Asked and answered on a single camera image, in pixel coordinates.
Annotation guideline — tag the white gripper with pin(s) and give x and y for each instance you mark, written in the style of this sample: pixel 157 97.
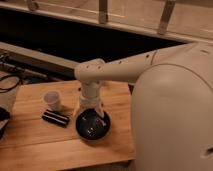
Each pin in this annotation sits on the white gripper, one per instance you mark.
pixel 90 98

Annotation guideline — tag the black striped eraser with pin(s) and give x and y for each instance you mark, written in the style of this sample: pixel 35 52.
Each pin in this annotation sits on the black striped eraser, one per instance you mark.
pixel 55 118

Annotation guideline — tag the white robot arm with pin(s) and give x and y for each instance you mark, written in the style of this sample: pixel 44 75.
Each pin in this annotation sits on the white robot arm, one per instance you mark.
pixel 172 104

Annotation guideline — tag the white ceramic cup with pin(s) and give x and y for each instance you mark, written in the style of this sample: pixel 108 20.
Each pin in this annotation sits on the white ceramic cup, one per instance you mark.
pixel 53 100

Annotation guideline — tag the black round bowl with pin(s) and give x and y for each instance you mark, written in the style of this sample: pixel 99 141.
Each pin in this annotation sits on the black round bowl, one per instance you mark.
pixel 90 126

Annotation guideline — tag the dark object at left edge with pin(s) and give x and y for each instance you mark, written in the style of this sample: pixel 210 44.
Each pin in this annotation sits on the dark object at left edge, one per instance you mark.
pixel 4 119

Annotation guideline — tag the metal bracket middle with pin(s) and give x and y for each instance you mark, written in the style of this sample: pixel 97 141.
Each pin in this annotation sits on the metal bracket middle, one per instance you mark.
pixel 103 11

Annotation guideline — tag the metal bracket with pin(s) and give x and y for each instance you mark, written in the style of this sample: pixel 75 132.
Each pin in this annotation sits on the metal bracket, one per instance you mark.
pixel 165 17
pixel 103 11

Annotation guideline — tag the metal bracket right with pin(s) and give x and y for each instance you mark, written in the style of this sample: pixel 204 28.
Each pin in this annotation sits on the metal bracket right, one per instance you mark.
pixel 165 17

